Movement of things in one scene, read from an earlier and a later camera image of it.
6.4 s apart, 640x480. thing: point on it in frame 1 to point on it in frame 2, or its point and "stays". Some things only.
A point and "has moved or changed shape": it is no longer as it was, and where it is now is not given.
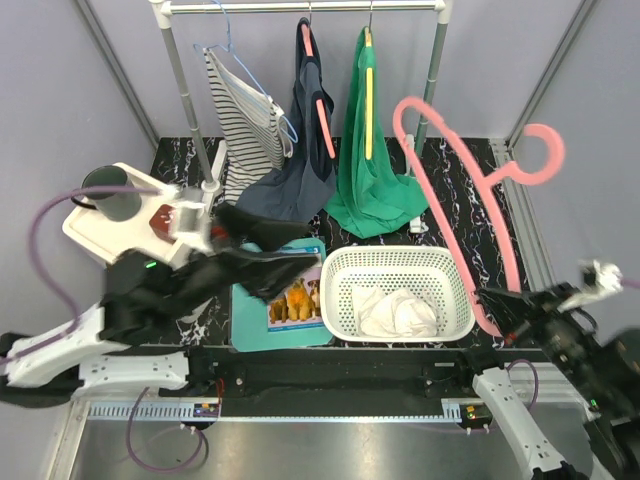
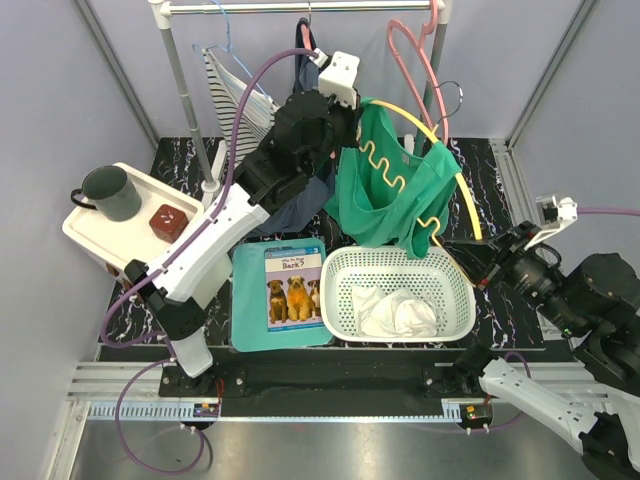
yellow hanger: x=369 y=101 to x=428 y=220
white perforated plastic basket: x=394 y=293 stays
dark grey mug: x=113 y=206 stays
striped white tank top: x=256 y=133 stays
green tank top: x=368 y=196 has moved or changed shape
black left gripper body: x=209 y=276 to x=342 y=121
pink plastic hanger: x=519 y=172 to x=421 y=46
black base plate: x=325 y=380 stays
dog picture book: x=297 y=306 stays
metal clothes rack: x=441 y=11 stays
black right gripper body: x=552 y=327 to x=525 y=271
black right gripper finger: x=507 y=308 to x=476 y=258
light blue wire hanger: x=267 y=97 stays
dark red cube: x=164 y=223 stays
